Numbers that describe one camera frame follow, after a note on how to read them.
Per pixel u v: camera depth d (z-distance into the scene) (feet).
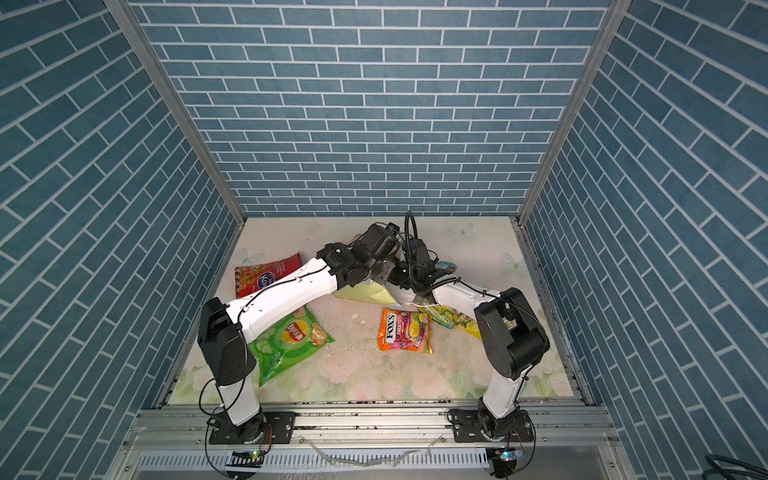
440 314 2.99
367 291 2.60
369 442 2.41
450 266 3.33
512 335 1.58
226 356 1.67
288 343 2.69
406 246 2.32
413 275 2.36
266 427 2.38
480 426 2.37
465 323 2.97
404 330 2.86
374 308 3.13
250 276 3.26
